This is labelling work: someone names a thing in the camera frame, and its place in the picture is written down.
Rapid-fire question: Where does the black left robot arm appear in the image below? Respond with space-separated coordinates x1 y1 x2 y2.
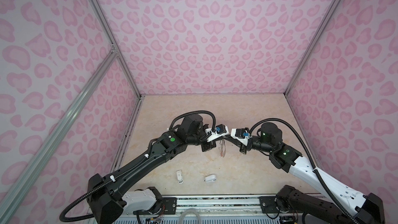
87 111 216 224

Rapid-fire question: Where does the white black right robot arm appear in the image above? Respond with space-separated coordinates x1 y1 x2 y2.
223 119 386 224

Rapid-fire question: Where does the white stapler right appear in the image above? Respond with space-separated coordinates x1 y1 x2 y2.
204 174 217 183

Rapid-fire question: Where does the white stapler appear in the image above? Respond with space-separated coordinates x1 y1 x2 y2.
176 170 183 184
204 174 217 183

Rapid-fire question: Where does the white stapler left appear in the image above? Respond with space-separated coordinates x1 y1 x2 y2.
176 170 183 184

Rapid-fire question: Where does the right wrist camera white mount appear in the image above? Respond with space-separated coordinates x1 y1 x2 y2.
230 128 251 146

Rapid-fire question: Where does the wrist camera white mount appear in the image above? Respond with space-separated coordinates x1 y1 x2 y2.
230 128 251 146
205 124 230 143

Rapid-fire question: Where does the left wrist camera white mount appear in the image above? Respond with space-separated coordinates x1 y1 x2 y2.
205 124 230 143

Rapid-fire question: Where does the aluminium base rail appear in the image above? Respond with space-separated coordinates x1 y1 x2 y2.
115 195 324 224

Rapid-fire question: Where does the black corrugated cable right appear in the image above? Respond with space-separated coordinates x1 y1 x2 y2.
248 118 361 224

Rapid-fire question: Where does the black corrugated cable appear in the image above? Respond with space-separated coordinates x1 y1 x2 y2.
248 118 361 224
58 110 217 223

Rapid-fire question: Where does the black corrugated cable left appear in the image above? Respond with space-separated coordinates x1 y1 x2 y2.
58 110 217 223

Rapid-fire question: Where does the aluminium corner frame post right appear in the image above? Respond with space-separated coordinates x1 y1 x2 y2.
284 0 344 98

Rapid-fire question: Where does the aluminium frame post left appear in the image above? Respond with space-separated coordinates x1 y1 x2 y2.
88 0 142 99

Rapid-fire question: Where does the aluminium diagonal frame bar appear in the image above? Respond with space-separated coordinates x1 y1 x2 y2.
0 49 119 224

